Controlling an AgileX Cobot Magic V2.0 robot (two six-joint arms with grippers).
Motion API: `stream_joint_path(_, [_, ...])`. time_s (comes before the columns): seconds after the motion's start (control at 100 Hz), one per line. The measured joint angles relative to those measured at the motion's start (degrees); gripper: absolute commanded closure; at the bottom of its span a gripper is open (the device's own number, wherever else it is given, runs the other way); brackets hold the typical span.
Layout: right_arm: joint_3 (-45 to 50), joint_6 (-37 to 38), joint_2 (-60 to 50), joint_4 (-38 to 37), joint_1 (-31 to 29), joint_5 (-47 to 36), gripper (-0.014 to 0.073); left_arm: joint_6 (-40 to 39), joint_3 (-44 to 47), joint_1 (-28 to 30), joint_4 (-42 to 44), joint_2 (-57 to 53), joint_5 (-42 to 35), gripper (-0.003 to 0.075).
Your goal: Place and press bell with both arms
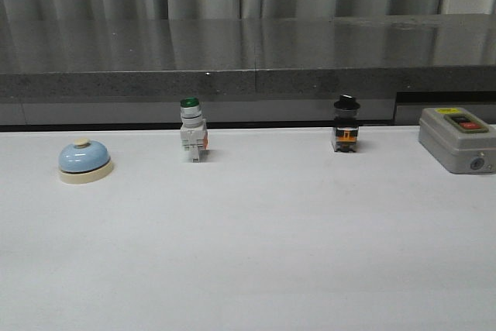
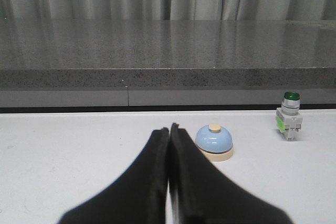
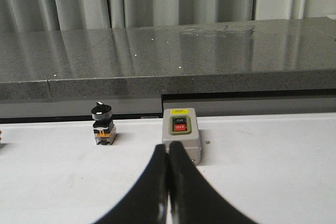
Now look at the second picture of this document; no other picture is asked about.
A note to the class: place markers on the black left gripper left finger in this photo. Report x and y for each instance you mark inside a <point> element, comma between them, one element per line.
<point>137,196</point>

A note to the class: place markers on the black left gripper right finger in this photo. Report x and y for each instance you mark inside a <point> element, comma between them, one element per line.
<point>200,193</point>

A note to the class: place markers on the blue and cream desk bell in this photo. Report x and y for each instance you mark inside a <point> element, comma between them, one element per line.
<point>215,142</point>

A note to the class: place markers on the grey stone counter ledge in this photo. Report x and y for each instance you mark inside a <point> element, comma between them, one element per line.
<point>112,54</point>

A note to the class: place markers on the green pushbutton switch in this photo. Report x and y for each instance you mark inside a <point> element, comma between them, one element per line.
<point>288,118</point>

